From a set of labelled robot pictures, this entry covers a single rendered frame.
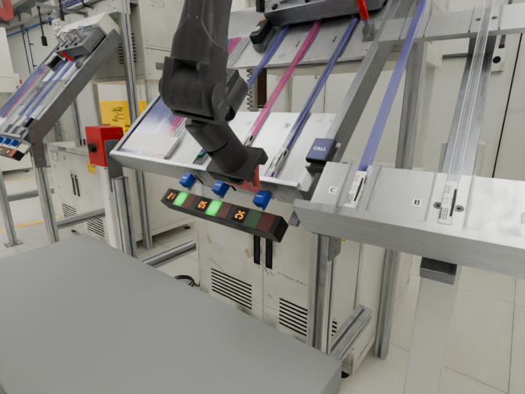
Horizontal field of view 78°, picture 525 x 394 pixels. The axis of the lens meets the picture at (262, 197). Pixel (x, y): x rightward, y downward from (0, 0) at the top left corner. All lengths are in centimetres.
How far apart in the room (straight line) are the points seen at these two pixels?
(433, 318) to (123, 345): 52
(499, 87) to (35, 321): 240
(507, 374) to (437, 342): 77
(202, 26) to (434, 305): 59
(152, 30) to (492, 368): 220
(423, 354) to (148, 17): 199
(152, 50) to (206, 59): 168
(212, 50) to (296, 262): 76
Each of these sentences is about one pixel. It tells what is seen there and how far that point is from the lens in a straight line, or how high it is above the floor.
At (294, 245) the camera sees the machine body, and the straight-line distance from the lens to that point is 104.
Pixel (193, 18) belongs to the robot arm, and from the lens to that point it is 47.
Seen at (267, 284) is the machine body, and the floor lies 26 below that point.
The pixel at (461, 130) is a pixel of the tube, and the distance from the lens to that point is 51.
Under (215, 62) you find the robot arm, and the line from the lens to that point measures 46.
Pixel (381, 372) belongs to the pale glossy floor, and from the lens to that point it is 131.
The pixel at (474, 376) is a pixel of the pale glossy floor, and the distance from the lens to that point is 142.
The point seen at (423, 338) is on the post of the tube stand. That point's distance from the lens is 73.
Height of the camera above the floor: 87
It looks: 16 degrees down
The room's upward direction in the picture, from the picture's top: straight up
